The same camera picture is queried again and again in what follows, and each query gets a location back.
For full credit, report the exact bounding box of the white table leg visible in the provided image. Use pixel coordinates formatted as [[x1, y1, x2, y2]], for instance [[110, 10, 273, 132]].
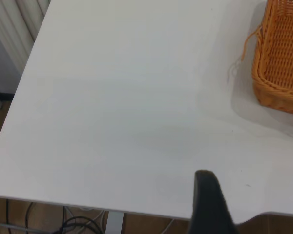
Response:
[[104, 211, 125, 234]]

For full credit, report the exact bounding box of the orange wicker basket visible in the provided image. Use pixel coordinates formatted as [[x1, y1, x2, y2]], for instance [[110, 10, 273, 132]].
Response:
[[241, 0, 293, 115]]

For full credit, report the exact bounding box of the grey metal floor bar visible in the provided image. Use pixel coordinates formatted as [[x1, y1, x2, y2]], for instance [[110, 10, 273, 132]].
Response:
[[0, 223, 31, 232]]

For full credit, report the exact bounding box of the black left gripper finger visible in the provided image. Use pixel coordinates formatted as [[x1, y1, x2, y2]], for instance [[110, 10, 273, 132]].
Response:
[[188, 170, 240, 234]]

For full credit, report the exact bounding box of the black floor cable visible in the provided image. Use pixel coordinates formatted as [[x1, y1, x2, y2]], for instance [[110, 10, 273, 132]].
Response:
[[4, 199, 104, 234]]

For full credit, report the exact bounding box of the white floor cable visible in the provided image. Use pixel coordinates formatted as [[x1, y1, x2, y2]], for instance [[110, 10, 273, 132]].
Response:
[[89, 209, 106, 231]]

